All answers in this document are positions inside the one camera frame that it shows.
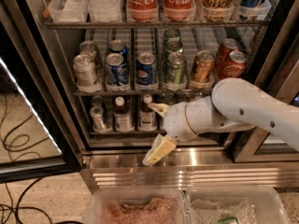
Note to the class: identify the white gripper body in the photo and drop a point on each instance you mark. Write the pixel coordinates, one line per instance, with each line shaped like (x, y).
(175, 119)

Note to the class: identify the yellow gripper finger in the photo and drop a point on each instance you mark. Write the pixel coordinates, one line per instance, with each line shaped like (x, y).
(160, 109)
(160, 148)

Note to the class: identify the brown tea bottle white cap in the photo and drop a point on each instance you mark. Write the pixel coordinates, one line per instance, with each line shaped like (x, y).
(123, 116)

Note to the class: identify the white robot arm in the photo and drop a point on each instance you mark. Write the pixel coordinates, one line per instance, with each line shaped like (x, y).
(234, 105)

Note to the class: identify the gold can middle shelf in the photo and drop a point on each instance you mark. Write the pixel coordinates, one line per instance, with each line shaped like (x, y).
(203, 64)

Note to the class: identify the gold can shelf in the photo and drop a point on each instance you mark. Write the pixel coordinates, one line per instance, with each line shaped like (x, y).
(217, 10)
(203, 64)

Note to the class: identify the stainless steel fridge cabinet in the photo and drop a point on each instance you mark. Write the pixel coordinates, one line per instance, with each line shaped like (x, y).
(115, 159)

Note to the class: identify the Coca-Cola bottle right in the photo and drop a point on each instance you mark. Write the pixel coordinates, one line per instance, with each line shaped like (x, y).
(177, 10)

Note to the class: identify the coca-cola bottle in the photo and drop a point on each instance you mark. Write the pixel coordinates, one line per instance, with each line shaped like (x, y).
(142, 10)
(177, 10)

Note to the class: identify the Coca-Cola bottle left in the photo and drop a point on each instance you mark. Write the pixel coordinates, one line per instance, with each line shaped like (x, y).
(142, 10)

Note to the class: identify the gold can top shelf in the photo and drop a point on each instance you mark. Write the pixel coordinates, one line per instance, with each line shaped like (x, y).
(217, 10)

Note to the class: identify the open glass fridge door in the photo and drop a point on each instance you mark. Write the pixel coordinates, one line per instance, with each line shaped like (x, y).
(39, 137)

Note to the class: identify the green can front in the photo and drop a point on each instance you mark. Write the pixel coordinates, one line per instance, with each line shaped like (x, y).
(175, 70)

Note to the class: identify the blue Pepsi can centre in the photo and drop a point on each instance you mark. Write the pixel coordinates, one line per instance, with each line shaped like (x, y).
(146, 69)

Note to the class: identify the blue pepsi can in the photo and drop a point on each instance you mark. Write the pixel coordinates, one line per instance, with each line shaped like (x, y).
(118, 46)
(117, 78)
(146, 69)

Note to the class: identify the blue Pepsi can front left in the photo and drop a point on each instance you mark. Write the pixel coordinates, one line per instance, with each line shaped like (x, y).
(117, 78)

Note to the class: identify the silver can bottom rear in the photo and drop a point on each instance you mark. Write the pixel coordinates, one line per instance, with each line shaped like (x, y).
(97, 101)

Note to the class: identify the silver can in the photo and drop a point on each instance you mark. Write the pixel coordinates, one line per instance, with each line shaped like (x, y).
(97, 101)
(100, 120)

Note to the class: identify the silver can bottom front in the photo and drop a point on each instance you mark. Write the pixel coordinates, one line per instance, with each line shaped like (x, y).
(100, 120)

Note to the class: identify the green can middle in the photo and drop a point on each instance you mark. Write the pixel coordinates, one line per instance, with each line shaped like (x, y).
(172, 46)

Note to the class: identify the clear bin right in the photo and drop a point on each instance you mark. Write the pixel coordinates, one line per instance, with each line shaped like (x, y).
(249, 204)

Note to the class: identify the clear bin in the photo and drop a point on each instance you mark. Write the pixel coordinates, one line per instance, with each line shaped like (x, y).
(138, 205)
(249, 204)

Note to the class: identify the blue Pepsi can rear left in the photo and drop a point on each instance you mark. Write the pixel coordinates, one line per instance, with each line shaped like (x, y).
(118, 46)

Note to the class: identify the green can rear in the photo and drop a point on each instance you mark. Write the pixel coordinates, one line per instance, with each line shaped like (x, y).
(171, 34)

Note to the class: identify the clear bin left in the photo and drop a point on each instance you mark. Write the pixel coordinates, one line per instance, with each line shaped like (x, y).
(138, 205)

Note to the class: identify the red Coca-Cola can front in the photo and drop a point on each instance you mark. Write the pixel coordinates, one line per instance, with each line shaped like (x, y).
(234, 65)

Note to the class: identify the red coca-cola can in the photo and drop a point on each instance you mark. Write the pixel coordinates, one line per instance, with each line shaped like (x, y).
(234, 65)
(225, 48)

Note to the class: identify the white can middle front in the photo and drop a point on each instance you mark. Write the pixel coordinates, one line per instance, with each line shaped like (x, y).
(87, 79)

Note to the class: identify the white can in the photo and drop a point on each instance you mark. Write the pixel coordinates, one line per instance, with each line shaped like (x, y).
(89, 47)
(87, 79)

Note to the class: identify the red Coca-Cola can rear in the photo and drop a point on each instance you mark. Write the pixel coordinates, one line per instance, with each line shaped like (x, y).
(225, 48)

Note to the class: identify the white can middle rear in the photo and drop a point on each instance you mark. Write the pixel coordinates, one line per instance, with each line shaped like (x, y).
(89, 47)

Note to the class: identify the green can in bin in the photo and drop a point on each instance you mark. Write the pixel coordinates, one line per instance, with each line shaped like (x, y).
(228, 220)

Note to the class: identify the empty clear plastic tray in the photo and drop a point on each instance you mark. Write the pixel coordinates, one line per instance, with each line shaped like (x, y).
(68, 10)

